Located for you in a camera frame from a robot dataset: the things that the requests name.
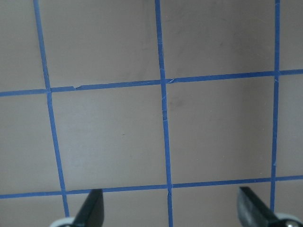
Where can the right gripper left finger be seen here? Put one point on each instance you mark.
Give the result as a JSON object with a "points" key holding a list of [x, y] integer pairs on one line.
{"points": [[91, 213]]}

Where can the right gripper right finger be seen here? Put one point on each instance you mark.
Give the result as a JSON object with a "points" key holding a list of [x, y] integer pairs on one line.
{"points": [[253, 212]]}

